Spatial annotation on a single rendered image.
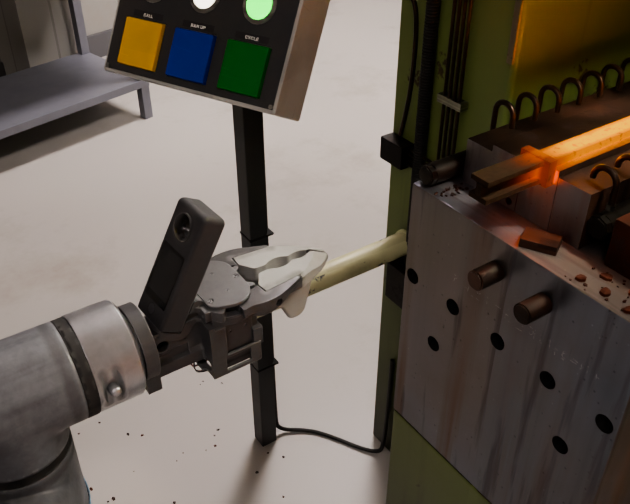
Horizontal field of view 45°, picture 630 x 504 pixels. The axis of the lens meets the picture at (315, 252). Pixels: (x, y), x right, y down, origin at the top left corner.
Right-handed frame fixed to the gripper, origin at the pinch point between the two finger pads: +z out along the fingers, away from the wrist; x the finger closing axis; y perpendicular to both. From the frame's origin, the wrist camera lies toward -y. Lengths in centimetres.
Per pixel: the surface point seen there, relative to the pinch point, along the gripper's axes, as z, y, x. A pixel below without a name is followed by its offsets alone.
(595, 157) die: 39.4, 0.1, 2.7
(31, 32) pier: 45, 69, -284
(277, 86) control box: 19.3, 0.5, -38.1
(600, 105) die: 54, 1, -8
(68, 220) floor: 19, 100, -180
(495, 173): 24.7, -1.2, 0.2
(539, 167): 30.8, -0.6, 1.4
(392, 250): 41, 37, -35
